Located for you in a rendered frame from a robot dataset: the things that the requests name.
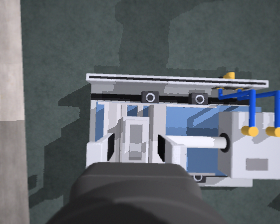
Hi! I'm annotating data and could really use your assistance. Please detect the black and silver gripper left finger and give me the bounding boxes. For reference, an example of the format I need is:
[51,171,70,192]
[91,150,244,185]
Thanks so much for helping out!
[86,133,115,169]

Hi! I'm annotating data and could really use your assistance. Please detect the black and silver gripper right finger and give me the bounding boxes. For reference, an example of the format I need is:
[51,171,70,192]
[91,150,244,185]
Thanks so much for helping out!
[157,134,187,170]

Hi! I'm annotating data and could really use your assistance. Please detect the light grey block with pocket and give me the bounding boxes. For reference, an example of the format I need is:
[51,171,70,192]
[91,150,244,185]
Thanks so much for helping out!
[122,116,149,163]

